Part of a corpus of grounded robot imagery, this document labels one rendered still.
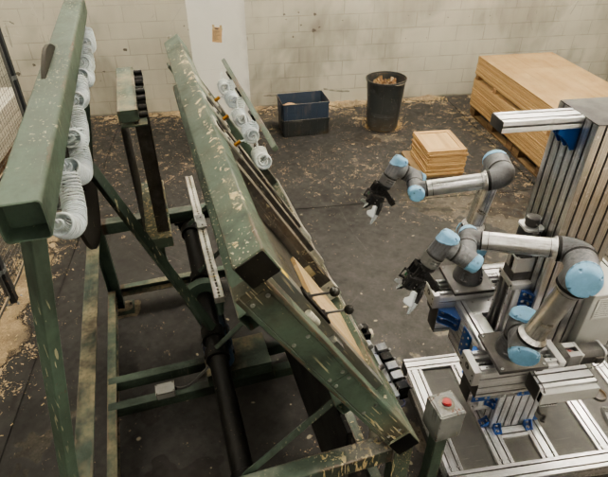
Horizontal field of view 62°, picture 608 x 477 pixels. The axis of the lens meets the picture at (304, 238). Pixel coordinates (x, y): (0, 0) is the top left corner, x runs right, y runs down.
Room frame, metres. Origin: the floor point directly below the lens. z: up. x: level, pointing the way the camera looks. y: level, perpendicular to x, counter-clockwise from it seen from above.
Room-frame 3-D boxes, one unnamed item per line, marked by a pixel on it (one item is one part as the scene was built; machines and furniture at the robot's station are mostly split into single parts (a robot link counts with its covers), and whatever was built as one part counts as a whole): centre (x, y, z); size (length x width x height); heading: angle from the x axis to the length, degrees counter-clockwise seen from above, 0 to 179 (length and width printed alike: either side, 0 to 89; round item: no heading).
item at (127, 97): (2.72, 0.94, 1.38); 0.70 x 0.15 x 0.85; 17
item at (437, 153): (5.03, -1.41, 0.20); 0.61 x 0.53 x 0.40; 8
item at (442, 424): (1.32, -0.60, 0.84); 0.12 x 0.12 x 0.18; 17
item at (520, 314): (1.52, -0.92, 1.20); 0.13 x 0.12 x 0.14; 163
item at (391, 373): (1.72, -0.41, 0.69); 0.50 x 0.14 x 0.24; 17
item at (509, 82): (5.56, -2.95, 0.39); 2.46 x 1.05 x 0.78; 8
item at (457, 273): (2.01, -0.85, 1.09); 0.15 x 0.15 x 0.10
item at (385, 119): (6.28, -1.03, 0.33); 0.52 x 0.51 x 0.65; 8
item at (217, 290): (2.51, 0.61, 1.00); 1.30 x 0.05 x 0.04; 17
